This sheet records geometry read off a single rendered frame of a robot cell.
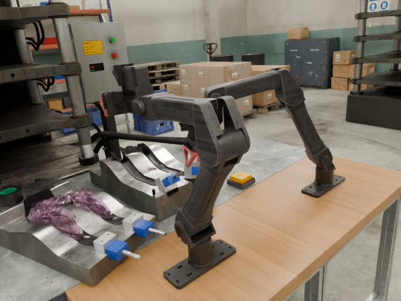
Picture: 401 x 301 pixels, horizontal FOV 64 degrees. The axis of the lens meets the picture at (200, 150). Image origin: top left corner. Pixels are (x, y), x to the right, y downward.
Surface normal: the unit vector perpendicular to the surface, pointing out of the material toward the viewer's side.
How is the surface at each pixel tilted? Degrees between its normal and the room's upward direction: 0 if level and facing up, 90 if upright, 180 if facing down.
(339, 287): 0
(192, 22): 90
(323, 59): 90
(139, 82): 88
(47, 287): 0
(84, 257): 0
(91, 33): 90
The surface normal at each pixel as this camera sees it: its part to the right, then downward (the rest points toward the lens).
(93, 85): 0.68, 0.19
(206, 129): -0.76, 0.27
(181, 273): -0.08, -0.94
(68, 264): -0.50, 0.33
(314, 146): -0.04, 0.16
